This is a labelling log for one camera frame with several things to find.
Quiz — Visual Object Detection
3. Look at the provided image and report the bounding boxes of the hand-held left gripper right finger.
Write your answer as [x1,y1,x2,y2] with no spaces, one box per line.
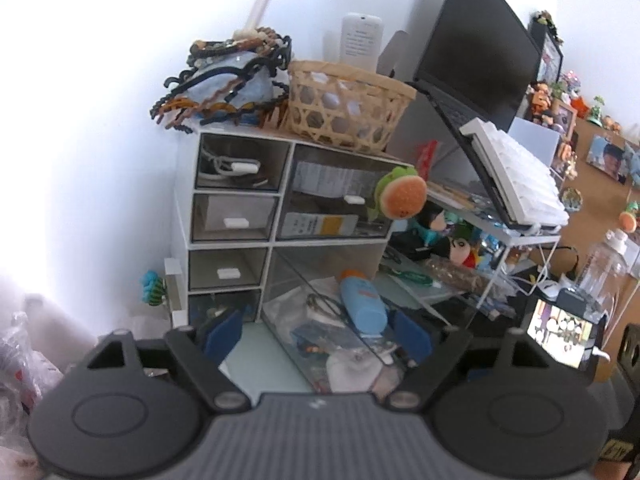
[384,309,559,412]

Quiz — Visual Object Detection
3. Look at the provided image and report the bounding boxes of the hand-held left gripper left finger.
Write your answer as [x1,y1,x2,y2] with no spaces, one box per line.
[75,306,252,415]

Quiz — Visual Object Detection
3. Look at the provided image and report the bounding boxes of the blue sunscreen bottle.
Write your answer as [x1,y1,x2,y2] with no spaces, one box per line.
[339,269,389,337]

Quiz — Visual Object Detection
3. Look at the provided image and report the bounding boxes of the white plush pouch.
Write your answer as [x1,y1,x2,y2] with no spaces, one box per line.
[326,349,387,394]

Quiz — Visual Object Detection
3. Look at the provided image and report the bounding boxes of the deep clear drawer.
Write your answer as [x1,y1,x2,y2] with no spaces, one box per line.
[261,249,437,397]

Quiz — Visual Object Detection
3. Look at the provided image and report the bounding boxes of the small clear drawer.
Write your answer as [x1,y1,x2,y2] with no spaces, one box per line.
[196,135,292,192]
[191,192,280,242]
[189,247,269,292]
[189,290,264,327]

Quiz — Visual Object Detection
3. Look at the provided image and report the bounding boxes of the white drawer organizer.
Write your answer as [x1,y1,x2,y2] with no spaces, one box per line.
[171,127,417,328]

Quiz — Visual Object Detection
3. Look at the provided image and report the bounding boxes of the large clear drawer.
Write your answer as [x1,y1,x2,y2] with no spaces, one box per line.
[276,205,397,241]
[288,144,402,207]

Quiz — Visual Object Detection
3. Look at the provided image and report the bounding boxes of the green white tube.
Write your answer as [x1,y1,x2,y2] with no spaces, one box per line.
[394,269,442,289]

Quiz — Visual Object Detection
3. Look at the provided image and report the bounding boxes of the brown snack bar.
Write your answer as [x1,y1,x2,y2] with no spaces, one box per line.
[429,256,482,292]

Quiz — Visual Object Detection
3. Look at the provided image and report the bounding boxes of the blue green hair claw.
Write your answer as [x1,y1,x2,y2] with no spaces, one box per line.
[139,269,167,307]

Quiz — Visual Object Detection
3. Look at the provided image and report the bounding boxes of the black scissors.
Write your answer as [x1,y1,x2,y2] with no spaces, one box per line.
[305,293,347,319]

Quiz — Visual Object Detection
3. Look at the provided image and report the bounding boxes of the cartoon boy figure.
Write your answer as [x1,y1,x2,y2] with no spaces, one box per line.
[449,237,477,267]

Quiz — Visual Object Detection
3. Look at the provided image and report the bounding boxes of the black haired figurine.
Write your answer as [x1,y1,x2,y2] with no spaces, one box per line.
[411,204,452,249]

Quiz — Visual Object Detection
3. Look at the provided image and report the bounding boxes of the burger plush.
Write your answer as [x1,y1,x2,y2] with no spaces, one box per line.
[369,166,429,222]

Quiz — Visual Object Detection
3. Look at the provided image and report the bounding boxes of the white charger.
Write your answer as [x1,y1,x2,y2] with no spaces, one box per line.
[539,279,567,302]

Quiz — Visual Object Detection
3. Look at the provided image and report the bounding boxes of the white desk riser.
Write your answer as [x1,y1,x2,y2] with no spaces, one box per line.
[385,180,565,312]

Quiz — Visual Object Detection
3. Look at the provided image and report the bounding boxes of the black smartphone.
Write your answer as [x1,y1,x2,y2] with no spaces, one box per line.
[526,296,602,372]

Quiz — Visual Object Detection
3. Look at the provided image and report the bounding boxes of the red patterned pouch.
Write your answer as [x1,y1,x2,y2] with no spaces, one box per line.
[416,139,442,179]

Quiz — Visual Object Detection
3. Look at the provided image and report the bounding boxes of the white keyboard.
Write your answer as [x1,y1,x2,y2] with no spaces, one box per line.
[459,118,571,227]

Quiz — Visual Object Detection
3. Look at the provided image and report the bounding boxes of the clear water bottle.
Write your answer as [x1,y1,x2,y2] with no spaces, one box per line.
[579,228,629,307]

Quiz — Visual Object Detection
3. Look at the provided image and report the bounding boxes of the clear plastic bag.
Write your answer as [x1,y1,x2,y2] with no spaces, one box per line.
[0,309,67,463]

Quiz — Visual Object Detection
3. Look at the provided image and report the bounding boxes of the small snow globe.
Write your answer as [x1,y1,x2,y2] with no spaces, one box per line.
[559,186,586,214]

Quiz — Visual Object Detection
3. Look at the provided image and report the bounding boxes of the white box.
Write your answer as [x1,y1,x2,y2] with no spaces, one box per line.
[506,116,564,182]

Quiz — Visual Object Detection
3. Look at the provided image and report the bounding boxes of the bamboo basket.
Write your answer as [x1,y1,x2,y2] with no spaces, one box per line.
[281,60,417,156]

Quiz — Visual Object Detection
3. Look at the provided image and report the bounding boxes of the small burger toy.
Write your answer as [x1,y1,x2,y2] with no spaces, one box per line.
[619,201,640,234]

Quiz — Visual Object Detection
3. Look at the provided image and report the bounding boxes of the light blue cloth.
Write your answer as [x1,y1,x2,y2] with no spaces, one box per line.
[189,56,277,112]

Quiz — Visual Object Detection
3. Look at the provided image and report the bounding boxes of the orange cartoon figurine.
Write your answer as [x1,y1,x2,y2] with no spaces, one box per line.
[526,81,557,127]

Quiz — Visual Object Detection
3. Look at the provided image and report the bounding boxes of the pile of hair clips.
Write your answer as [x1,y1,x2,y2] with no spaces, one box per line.
[150,25,294,137]

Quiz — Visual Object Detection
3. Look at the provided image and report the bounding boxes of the black laptop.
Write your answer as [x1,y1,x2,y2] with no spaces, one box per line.
[405,0,563,234]

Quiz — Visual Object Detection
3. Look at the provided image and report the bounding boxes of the white remote control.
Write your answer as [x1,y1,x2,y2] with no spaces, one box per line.
[341,12,384,69]

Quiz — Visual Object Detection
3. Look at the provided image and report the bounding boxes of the colourful framed picture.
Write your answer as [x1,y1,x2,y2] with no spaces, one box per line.
[529,11,567,87]

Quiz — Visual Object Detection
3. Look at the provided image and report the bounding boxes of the wooden photo frame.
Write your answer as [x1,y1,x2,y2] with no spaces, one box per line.
[550,100,579,147]

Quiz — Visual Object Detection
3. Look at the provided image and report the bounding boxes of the portrait photo frame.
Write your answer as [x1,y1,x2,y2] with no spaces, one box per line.
[585,134,632,184]

